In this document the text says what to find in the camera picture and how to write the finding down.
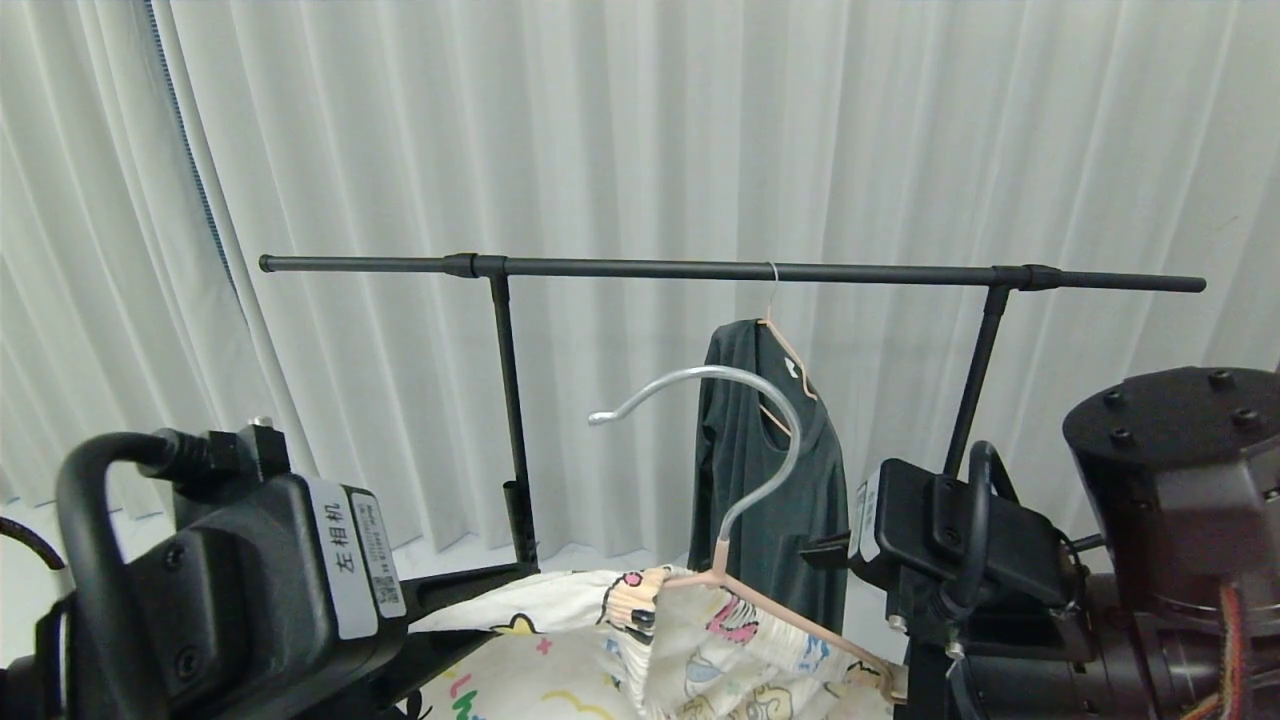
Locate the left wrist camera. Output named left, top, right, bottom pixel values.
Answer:
left=35, top=420, right=409, bottom=720

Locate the white curtain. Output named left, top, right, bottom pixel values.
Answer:
left=0, top=0, right=1280, bottom=581

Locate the dark grey long-sleeved shirt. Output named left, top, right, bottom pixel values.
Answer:
left=688, top=320, right=851, bottom=637

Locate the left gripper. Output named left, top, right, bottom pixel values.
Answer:
left=330, top=562, right=542, bottom=720

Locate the black clothes rack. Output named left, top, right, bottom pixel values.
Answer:
left=258, top=252, right=1207, bottom=567

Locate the pink clothes hanger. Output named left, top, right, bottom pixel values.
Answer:
left=755, top=262, right=820, bottom=437
left=588, top=364, right=907, bottom=703

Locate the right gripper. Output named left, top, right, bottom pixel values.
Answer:
left=900, top=638, right=1167, bottom=720

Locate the cream printed garment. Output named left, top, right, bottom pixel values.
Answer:
left=410, top=565, right=898, bottom=720

